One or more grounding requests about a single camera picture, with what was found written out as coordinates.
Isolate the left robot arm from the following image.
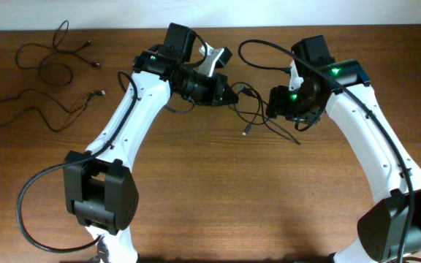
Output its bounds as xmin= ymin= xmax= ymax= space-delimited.
xmin=63 ymin=23 xmax=238 ymax=262

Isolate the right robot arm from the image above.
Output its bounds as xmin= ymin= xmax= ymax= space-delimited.
xmin=267 ymin=35 xmax=421 ymax=262

